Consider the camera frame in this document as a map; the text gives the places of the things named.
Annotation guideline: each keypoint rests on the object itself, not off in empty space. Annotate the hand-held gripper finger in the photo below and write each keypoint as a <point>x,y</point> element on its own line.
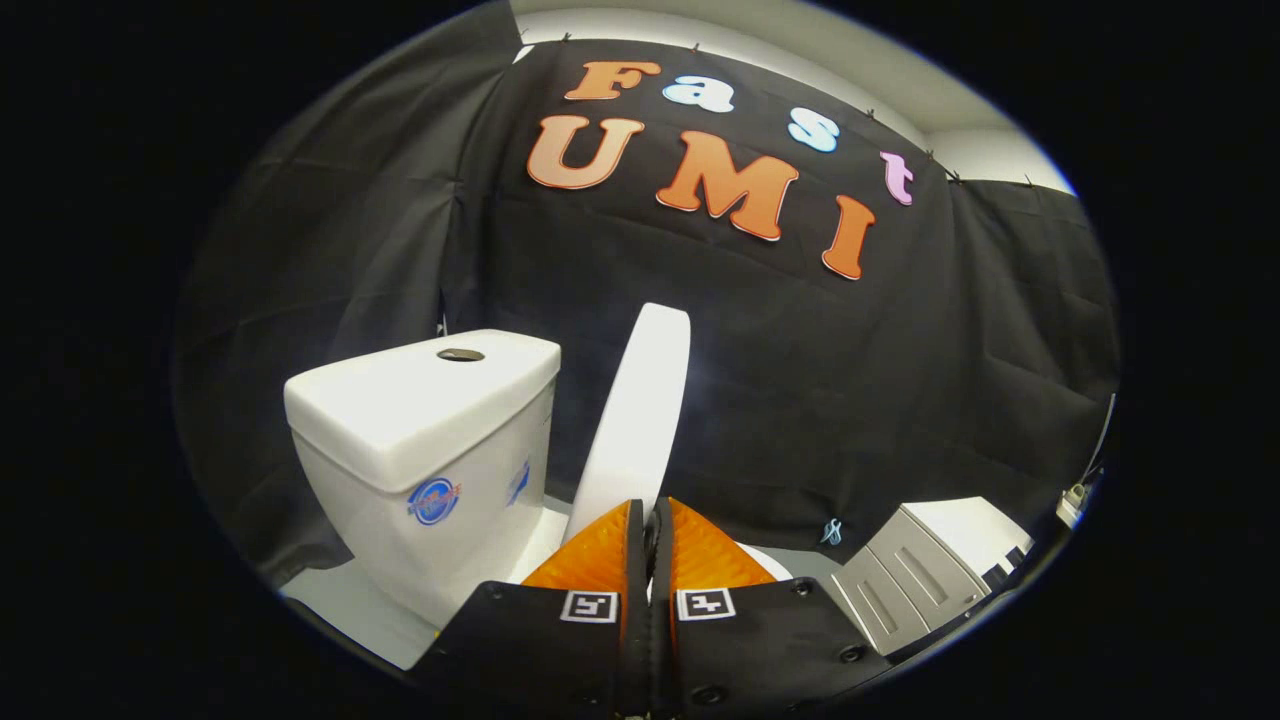
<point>636,640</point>
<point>660,640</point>

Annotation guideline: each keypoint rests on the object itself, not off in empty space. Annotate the white toilet lid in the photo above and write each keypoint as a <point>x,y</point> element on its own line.
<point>640,400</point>

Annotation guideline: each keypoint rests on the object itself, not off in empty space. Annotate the white ceramic toilet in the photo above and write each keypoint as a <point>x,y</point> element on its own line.
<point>420,400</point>

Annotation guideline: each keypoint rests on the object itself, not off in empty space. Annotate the white drawer cabinet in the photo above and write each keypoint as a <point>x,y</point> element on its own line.
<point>950,530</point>

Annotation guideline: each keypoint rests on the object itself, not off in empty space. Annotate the black backdrop cloth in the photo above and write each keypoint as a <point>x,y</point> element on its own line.
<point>850,380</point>

